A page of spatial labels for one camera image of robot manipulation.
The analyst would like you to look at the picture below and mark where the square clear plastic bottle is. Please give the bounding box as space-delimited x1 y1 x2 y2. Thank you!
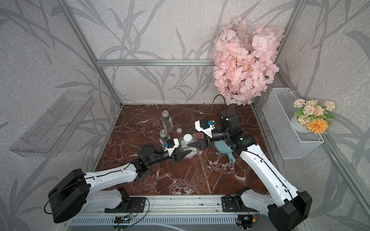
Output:
179 134 198 159

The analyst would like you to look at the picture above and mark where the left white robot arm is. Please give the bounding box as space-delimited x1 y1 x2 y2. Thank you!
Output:
47 144 191 223

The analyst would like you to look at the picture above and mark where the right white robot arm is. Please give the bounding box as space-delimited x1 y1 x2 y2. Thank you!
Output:
188 109 312 231

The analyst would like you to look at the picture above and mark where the middle clear plastic bottle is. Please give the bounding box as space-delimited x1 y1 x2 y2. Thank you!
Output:
160 130 170 145

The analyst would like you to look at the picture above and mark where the far clear plastic bottle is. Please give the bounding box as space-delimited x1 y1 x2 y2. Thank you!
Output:
161 110 174 134

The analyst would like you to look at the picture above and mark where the blue dustpan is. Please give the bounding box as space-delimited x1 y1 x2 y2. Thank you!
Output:
214 141 236 163

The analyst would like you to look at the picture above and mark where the pink artificial blossom tree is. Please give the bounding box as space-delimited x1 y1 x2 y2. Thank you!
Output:
213 17 285 105

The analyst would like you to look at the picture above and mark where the right base wiring bundle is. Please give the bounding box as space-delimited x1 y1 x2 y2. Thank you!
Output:
235 212 260 231

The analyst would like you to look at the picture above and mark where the potted pastel flower bouquet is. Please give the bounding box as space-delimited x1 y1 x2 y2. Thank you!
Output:
291 99 336 134

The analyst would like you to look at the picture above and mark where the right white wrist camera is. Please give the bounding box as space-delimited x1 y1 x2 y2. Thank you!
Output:
195 119 215 138

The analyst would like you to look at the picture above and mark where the left black base cable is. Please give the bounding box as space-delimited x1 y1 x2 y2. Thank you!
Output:
113 195 151 231

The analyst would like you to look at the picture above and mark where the white wire mesh basket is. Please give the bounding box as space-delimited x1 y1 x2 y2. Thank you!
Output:
262 88 324 159

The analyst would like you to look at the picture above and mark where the clear acrylic wall shelf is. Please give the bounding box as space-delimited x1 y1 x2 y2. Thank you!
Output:
10 90 95 158

